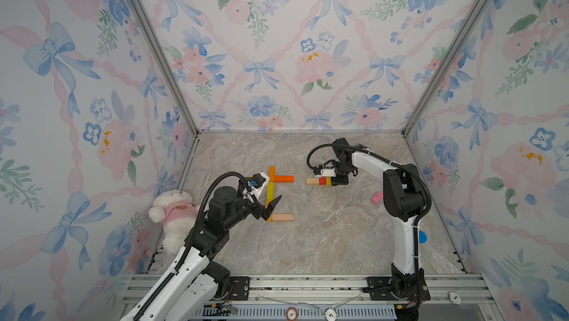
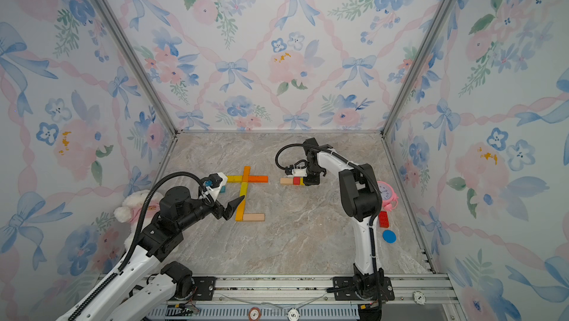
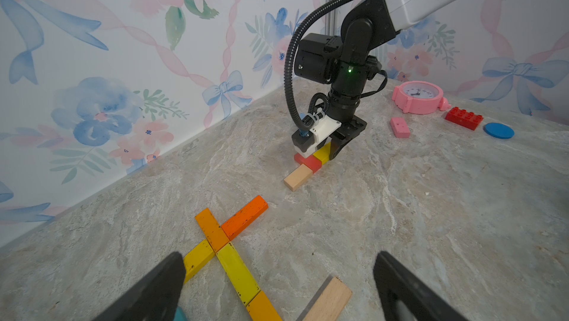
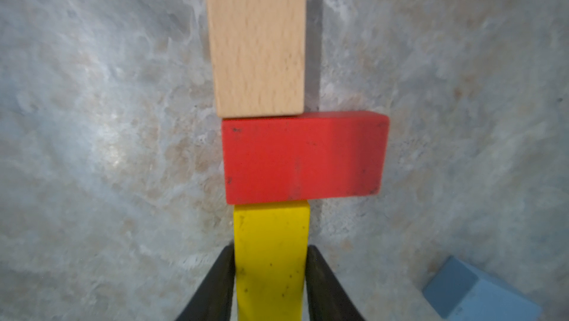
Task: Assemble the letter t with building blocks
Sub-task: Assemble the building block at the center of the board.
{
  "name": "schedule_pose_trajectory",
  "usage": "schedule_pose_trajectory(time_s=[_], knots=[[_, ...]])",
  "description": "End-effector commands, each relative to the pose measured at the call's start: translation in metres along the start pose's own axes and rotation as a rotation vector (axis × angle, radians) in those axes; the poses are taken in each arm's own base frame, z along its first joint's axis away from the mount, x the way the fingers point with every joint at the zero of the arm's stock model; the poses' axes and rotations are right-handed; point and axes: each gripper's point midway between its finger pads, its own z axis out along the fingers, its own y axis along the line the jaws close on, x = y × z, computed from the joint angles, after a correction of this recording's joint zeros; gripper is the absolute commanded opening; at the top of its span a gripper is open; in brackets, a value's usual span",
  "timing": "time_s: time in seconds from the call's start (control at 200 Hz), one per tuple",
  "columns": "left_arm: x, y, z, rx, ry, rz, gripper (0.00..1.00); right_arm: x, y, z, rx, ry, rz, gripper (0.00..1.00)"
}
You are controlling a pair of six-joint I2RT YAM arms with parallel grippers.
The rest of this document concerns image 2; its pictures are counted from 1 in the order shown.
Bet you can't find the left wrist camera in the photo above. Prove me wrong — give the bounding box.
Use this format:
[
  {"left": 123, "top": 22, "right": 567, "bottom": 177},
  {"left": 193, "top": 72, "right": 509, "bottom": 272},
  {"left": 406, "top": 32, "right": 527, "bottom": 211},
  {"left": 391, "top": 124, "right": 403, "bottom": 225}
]
[{"left": 200, "top": 172, "right": 228, "bottom": 206}]

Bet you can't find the blue round disc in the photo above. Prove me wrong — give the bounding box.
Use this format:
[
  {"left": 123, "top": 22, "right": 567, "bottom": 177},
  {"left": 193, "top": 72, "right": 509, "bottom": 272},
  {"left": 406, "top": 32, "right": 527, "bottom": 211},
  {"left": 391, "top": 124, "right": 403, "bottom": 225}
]
[{"left": 382, "top": 230, "right": 397, "bottom": 244}]

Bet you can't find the pink alarm clock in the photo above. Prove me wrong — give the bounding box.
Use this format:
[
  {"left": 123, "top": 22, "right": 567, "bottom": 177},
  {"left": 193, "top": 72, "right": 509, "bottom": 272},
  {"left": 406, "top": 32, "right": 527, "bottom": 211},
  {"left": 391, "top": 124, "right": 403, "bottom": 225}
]
[{"left": 377, "top": 181, "right": 399, "bottom": 212}]

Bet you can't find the red toy brick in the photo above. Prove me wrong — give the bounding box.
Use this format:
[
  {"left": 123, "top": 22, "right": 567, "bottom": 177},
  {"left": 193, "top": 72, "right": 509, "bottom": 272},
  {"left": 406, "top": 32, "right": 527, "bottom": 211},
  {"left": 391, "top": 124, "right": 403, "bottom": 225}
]
[{"left": 378, "top": 211, "right": 390, "bottom": 229}]

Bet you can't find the beige short block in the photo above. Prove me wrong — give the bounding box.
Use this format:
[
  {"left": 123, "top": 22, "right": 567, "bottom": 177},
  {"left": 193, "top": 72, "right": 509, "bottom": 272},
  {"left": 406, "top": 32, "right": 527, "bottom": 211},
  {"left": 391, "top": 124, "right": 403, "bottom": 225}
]
[{"left": 280, "top": 177, "right": 294, "bottom": 186}]

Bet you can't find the white plush toy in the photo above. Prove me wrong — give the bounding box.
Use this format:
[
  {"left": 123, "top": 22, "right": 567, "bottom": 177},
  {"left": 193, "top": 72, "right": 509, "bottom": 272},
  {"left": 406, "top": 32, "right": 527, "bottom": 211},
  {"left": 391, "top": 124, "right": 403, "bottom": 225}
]
[{"left": 114, "top": 190, "right": 164, "bottom": 250}]

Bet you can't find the lime yellow long block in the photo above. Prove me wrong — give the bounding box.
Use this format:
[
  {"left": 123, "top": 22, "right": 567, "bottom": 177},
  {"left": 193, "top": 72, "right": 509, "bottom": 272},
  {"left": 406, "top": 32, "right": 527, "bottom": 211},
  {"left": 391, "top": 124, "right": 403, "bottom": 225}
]
[{"left": 239, "top": 183, "right": 248, "bottom": 198}]

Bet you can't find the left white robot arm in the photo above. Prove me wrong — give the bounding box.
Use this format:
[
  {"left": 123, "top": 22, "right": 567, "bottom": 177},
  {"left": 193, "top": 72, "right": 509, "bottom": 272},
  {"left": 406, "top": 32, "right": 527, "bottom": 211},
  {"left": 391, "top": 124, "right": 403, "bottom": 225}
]
[{"left": 60, "top": 171, "right": 244, "bottom": 320}]

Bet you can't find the aluminium corner post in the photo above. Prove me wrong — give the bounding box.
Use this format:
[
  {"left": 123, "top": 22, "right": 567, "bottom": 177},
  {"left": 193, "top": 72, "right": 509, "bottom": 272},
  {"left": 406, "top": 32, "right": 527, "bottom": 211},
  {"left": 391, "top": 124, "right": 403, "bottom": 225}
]
[
  {"left": 382, "top": 0, "right": 456, "bottom": 139},
  {"left": 91, "top": 0, "right": 178, "bottom": 137}
]

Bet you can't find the aluminium corner post left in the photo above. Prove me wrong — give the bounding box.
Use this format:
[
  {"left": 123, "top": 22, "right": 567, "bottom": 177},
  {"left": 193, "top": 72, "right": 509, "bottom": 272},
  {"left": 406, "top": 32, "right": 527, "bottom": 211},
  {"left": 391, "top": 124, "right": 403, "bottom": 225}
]
[{"left": 91, "top": 0, "right": 178, "bottom": 137}]

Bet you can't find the aluminium corner post right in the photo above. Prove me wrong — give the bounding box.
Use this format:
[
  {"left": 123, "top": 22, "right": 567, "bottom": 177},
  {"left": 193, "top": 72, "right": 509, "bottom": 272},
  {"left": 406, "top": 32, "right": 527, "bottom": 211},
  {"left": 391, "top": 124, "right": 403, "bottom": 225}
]
[{"left": 382, "top": 0, "right": 456, "bottom": 139}]

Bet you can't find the golden yellow long block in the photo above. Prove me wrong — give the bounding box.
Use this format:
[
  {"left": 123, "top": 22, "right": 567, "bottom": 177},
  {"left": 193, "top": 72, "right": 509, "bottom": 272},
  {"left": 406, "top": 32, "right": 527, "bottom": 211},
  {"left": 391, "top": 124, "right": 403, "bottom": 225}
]
[{"left": 235, "top": 199, "right": 245, "bottom": 222}]

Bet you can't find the red-orange long block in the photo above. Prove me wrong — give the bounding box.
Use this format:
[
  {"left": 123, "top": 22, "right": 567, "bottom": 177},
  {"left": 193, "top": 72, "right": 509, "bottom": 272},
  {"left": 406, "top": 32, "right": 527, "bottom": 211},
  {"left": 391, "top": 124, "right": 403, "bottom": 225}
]
[{"left": 248, "top": 176, "right": 269, "bottom": 183}]

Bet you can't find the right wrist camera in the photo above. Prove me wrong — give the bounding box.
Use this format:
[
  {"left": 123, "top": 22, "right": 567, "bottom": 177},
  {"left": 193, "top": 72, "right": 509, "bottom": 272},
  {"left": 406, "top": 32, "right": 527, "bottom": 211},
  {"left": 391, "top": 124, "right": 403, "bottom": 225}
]
[{"left": 284, "top": 165, "right": 308, "bottom": 177}]

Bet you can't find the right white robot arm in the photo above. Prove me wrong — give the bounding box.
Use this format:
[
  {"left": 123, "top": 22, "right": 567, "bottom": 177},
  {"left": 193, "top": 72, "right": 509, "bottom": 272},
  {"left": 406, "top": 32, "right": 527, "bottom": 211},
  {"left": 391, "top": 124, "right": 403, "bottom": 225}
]
[{"left": 274, "top": 138, "right": 385, "bottom": 303}]

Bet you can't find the beige long block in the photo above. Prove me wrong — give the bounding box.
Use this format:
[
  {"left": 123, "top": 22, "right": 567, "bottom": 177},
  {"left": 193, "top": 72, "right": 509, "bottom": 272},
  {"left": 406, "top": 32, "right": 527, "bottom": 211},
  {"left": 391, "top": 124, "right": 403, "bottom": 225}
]
[{"left": 242, "top": 213, "right": 265, "bottom": 222}]

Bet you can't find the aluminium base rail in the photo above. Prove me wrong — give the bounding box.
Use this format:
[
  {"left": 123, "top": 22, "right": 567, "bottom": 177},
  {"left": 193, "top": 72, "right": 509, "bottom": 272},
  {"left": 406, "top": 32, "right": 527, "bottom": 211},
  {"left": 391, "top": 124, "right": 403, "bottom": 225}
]
[{"left": 79, "top": 273, "right": 468, "bottom": 321}]

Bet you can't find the amber orange long block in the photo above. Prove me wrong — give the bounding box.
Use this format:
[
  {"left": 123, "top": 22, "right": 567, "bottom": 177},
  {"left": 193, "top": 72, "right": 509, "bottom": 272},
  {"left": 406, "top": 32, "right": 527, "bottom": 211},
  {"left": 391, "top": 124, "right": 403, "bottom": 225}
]
[{"left": 242, "top": 166, "right": 251, "bottom": 183}]

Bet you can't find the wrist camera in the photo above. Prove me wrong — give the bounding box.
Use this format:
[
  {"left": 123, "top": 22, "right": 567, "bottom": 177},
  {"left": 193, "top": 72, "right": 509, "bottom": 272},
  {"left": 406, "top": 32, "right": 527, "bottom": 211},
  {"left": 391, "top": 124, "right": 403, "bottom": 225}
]
[
  {"left": 200, "top": 172, "right": 228, "bottom": 206},
  {"left": 284, "top": 165, "right": 308, "bottom": 177}
]

